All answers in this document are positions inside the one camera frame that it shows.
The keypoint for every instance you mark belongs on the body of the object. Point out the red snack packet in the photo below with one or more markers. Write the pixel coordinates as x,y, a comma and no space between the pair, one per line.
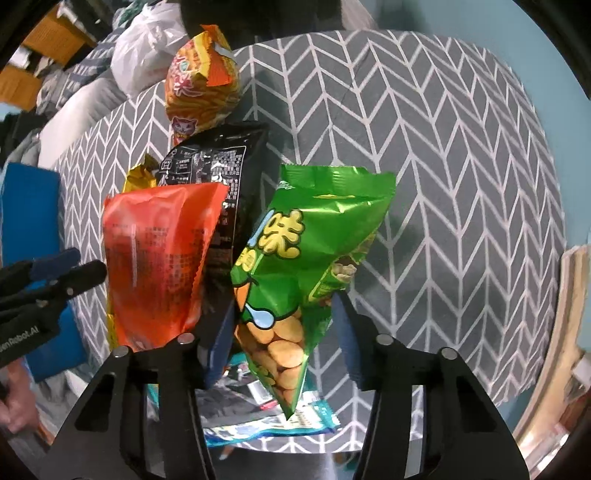
152,258

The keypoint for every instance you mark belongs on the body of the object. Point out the person's left hand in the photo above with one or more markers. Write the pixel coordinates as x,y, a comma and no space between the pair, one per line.
16,401

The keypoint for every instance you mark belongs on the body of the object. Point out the blue checked mattress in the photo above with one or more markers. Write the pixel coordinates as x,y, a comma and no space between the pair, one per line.
64,83

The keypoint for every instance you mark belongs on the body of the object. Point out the black snack packet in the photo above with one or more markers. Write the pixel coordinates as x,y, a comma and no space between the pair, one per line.
217,170

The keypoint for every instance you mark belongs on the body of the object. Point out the white plastic bag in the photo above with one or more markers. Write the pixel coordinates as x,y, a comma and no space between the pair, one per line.
138,50

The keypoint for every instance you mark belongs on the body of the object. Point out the teal snack packet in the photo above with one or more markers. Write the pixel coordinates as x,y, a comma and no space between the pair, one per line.
277,422

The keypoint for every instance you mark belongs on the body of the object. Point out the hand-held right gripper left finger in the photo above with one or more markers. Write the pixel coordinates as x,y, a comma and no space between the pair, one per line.
221,346

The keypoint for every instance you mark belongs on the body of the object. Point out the orange taped snack bag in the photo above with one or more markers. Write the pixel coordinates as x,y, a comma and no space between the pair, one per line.
198,92

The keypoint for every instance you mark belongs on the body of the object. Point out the light wooden frame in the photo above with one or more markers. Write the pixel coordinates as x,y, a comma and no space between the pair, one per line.
570,323

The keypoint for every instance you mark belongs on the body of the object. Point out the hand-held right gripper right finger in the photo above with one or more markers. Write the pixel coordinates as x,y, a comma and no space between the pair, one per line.
346,332

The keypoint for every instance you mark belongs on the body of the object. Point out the grey sheeted bed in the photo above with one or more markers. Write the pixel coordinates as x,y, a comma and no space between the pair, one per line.
78,115

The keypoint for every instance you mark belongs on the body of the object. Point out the long yellow snack packet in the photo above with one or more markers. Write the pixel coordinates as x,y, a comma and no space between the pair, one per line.
138,177

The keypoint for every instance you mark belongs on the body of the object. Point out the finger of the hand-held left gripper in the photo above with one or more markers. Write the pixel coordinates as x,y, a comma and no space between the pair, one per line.
87,277
55,263

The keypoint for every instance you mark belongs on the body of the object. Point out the green peanut snack packet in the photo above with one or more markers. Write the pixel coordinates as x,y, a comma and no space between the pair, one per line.
295,258

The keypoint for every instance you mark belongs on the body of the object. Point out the wooden wardrobe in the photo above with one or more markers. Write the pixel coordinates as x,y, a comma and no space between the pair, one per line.
51,41

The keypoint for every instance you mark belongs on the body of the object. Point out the cardboard storage box blue rim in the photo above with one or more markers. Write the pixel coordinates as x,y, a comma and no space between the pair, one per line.
32,207

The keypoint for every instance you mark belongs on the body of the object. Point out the grey herringbone storage ottoman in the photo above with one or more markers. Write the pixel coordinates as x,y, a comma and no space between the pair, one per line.
415,161

